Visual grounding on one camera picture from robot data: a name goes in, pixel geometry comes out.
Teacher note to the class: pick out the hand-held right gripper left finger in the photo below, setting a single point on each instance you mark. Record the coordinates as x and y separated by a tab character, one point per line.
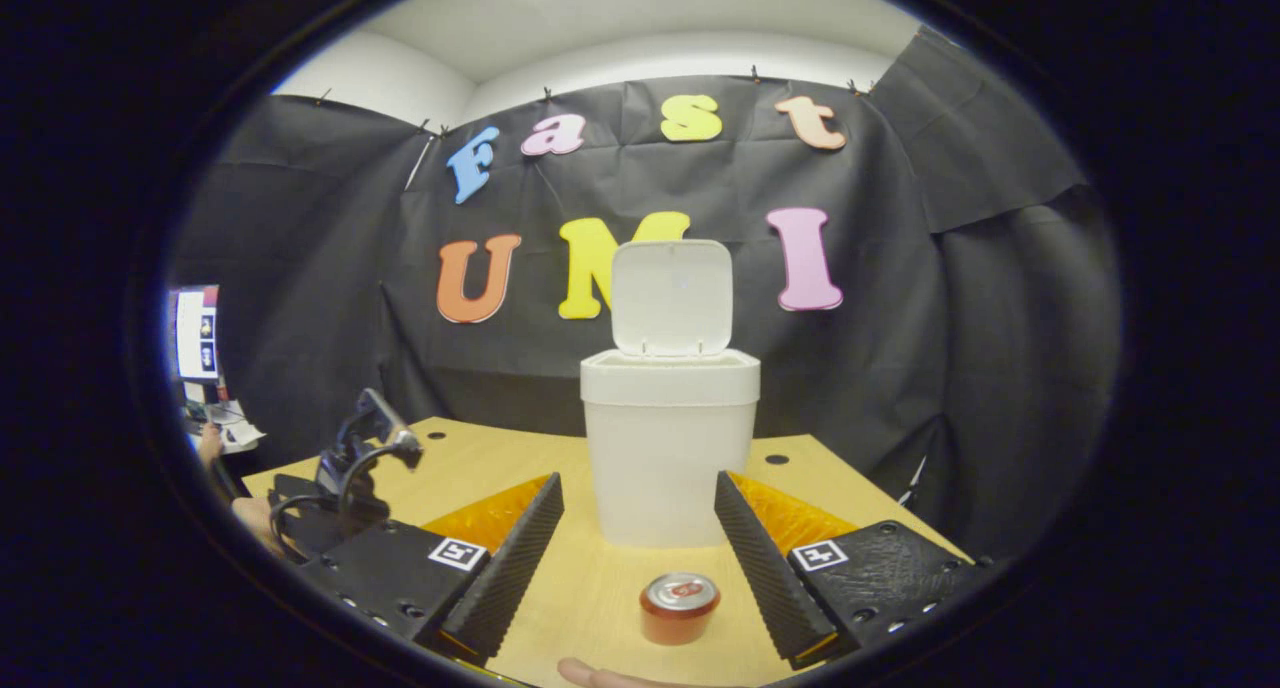
505	573

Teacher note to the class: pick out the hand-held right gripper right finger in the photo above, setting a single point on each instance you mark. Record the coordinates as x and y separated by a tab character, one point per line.
770	568

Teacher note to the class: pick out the red pop can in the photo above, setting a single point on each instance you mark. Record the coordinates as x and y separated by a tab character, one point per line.
680	613

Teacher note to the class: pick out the white desktop garbage bin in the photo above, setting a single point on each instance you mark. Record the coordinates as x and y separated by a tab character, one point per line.
665	448

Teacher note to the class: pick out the wooden desktop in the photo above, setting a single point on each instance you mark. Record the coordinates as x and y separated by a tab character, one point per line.
600	578

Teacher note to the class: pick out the white loose papers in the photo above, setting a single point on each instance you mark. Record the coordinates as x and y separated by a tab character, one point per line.
235	433

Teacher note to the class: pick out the computer monitor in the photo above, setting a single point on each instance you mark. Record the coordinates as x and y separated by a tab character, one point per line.
195	333

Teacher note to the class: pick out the black backdrop cloth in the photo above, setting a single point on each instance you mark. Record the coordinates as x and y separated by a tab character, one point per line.
900	368

